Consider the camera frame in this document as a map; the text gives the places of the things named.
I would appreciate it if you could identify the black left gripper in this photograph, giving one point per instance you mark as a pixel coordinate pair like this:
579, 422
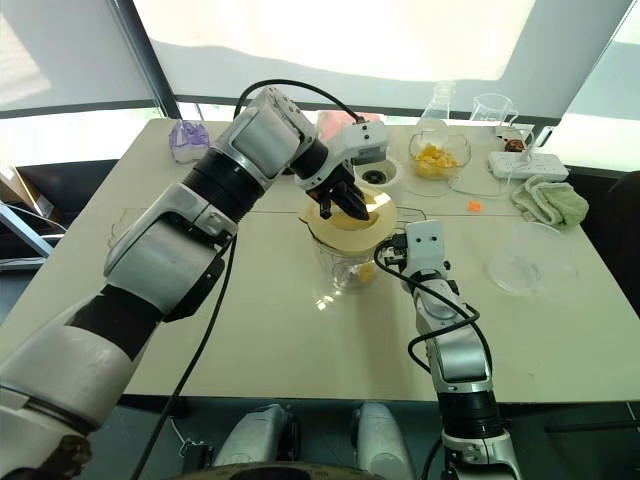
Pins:
335, 186

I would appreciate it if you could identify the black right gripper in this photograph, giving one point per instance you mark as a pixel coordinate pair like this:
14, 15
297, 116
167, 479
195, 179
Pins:
395, 250

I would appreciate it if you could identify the cream blender lid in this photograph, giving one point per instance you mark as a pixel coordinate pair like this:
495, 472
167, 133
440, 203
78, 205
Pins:
350, 235

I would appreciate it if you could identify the clear blender jar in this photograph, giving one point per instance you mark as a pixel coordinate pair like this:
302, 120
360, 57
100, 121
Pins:
340, 272

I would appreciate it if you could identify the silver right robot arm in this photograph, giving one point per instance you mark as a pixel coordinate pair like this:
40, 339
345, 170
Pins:
460, 360

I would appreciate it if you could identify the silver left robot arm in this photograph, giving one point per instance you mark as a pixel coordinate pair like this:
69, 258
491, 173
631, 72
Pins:
165, 250

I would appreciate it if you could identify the orange segments in jar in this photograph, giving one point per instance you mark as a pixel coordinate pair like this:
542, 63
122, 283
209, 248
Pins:
369, 274

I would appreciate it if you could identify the white blender base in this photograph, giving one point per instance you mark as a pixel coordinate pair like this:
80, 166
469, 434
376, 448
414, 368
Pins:
395, 172

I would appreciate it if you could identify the pile of orange segments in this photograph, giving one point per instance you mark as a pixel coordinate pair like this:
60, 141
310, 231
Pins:
435, 160

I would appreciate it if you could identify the glass bowl holding orange segments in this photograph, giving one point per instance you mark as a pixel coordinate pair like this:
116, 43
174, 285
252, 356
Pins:
465, 155

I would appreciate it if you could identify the pink cloth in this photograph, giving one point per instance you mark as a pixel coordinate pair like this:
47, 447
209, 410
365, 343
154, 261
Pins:
332, 125

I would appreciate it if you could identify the loose orange piece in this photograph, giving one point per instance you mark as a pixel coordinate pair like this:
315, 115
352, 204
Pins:
476, 206

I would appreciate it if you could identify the clear glass conical flask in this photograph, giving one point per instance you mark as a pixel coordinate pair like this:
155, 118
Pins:
440, 112

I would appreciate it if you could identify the small dark brown object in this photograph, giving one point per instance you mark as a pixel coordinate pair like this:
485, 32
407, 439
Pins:
513, 145

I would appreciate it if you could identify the white power strip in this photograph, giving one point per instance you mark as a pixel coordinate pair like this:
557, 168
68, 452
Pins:
530, 167

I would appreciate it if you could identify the purple plastic bag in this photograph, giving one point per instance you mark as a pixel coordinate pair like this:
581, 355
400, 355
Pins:
190, 140

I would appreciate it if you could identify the clear glass beaker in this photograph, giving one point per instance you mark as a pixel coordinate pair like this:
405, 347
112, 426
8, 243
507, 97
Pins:
492, 115

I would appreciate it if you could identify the green and white towel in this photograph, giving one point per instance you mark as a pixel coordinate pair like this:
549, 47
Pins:
555, 202

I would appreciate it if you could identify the small clear glass cup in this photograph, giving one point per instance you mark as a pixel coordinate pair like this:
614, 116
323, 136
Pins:
535, 142

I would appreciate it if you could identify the silver rounded robot leg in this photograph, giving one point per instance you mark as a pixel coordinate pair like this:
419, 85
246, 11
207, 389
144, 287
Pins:
255, 440
382, 440

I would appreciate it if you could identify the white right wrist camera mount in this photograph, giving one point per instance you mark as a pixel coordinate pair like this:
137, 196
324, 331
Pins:
425, 245

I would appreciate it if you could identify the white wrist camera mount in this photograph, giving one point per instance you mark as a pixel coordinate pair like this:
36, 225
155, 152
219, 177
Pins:
425, 245
365, 140

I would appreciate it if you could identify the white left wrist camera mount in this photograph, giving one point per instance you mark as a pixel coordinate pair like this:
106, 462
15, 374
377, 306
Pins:
365, 140

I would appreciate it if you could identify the black metal table bracket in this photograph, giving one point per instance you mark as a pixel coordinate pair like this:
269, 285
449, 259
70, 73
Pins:
197, 457

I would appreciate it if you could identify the grey metal chair frame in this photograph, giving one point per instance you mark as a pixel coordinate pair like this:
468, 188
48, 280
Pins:
25, 240

